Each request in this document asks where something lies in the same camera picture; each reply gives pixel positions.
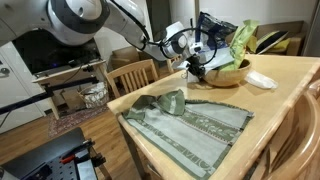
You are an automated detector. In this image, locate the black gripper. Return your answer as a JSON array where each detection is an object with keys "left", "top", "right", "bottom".
[{"left": 185, "top": 54, "right": 208, "bottom": 80}]

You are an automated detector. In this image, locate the wooden bowl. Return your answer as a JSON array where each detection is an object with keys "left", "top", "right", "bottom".
[{"left": 202, "top": 59, "right": 253, "bottom": 88}]

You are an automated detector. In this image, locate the green patterned towel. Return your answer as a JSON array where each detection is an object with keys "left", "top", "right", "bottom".
[{"left": 121, "top": 89, "right": 255, "bottom": 179}]

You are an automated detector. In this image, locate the wooden chair back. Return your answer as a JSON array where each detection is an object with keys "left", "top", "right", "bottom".
[{"left": 165, "top": 54, "right": 185, "bottom": 74}]

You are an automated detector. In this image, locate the blue chip bag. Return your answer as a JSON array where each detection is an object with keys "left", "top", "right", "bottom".
[{"left": 194, "top": 11, "right": 239, "bottom": 61}]

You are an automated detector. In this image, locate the green chip bag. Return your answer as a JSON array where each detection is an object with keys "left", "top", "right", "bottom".
[{"left": 218, "top": 19, "right": 260, "bottom": 72}]

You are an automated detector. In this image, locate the white bag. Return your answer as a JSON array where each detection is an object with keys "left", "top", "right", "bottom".
[{"left": 244, "top": 69, "right": 279, "bottom": 90}]

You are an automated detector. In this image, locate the wooden slatted chair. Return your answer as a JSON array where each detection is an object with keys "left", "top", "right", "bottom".
[{"left": 105, "top": 58, "right": 160, "bottom": 99}]

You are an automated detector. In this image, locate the striped cushion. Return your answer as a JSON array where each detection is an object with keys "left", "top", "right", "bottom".
[{"left": 254, "top": 30, "right": 290, "bottom": 54}]

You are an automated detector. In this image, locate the cardboard box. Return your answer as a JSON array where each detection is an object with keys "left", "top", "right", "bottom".
[{"left": 110, "top": 45, "right": 141, "bottom": 70}]

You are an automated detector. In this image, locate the yellow cushion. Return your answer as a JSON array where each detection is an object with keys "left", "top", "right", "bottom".
[{"left": 248, "top": 34, "right": 292, "bottom": 55}]

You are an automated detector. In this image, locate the wooden sofa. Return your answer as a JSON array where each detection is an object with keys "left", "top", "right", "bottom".
[{"left": 253, "top": 20, "right": 306, "bottom": 57}]

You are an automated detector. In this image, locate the round-back wooden chair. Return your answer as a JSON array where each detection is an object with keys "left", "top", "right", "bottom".
[{"left": 244, "top": 78, "right": 320, "bottom": 180}]

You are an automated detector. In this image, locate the wooden television stand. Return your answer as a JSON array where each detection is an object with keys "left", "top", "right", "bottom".
[{"left": 31, "top": 59, "right": 108, "bottom": 121}]

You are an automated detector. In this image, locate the patterned rug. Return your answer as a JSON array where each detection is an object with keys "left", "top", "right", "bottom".
[{"left": 47, "top": 104, "right": 111, "bottom": 139}]

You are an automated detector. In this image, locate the black television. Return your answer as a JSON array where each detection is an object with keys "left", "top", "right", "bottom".
[{"left": 11, "top": 31, "right": 102, "bottom": 76}]

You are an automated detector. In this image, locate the black mounting bar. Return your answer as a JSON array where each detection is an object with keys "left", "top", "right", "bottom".
[{"left": 0, "top": 75, "right": 101, "bottom": 116}]

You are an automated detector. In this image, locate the white door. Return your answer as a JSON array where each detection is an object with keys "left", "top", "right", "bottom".
[{"left": 0, "top": 41, "right": 44, "bottom": 134}]

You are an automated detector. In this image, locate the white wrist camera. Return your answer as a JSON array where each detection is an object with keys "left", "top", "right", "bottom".
[{"left": 180, "top": 60, "right": 201, "bottom": 83}]

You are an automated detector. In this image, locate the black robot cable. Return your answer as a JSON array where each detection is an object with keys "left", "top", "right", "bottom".
[{"left": 109, "top": 0, "right": 219, "bottom": 68}]

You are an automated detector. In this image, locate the red-handled tool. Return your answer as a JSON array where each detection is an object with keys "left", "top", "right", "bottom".
[{"left": 59, "top": 153, "right": 78, "bottom": 165}]

